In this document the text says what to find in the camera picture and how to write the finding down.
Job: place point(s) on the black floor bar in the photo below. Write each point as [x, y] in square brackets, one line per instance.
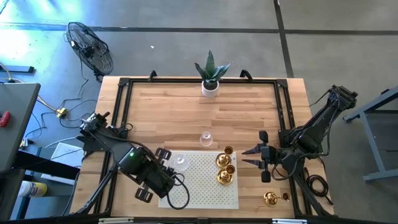
[18, 69]

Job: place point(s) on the white paper sheet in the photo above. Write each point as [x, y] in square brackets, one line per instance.
[66, 155]

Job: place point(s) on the black aluminium table frame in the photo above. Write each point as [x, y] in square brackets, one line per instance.
[258, 81]

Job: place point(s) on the white and yellow spray can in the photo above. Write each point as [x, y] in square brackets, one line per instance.
[34, 189]

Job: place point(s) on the clear glass candle holder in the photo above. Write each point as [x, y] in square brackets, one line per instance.
[206, 139]
[181, 162]

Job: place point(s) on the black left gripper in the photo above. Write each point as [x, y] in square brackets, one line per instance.
[160, 183]

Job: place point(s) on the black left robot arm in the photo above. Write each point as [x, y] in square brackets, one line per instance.
[109, 140]

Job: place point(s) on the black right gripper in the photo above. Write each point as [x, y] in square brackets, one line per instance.
[267, 157]

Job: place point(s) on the white plant pot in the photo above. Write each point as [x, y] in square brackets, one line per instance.
[210, 93]

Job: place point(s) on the grey side table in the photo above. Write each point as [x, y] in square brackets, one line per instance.
[15, 124]

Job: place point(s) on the silver metal bracket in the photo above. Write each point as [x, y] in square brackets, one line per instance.
[289, 221]
[115, 221]

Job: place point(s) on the black floor fan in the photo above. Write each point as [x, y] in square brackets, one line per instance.
[90, 49]

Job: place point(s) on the black diagonal frame strut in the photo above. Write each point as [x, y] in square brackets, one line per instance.
[306, 193]
[99, 189]

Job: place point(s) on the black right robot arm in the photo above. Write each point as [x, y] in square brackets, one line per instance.
[323, 121]

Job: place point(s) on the grey metal table frame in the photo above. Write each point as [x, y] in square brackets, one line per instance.
[373, 149]

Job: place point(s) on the yellow power plug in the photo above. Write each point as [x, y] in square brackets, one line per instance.
[61, 112]

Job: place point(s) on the green snake plant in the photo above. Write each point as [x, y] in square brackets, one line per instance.
[211, 67]

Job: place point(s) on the gold candlestick holder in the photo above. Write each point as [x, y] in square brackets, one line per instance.
[270, 199]
[223, 160]
[224, 177]

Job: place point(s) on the white perforated metal shelf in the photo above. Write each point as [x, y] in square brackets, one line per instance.
[202, 193]

